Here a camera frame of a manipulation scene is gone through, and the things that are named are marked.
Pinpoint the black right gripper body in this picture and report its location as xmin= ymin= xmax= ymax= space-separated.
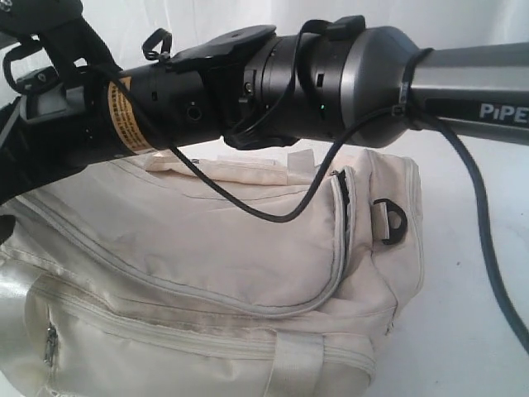
xmin=0 ymin=65 xmax=121 ymax=195

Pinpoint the cream fabric duffel bag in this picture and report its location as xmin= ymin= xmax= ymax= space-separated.
xmin=1 ymin=150 xmax=423 ymax=396

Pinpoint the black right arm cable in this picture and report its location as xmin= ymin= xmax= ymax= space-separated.
xmin=94 ymin=20 xmax=529 ymax=356

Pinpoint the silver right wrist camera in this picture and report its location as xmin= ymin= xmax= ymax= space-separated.
xmin=16 ymin=66 xmax=87 ymax=125

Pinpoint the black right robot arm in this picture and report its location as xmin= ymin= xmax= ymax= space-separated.
xmin=1 ymin=4 xmax=528 ymax=201

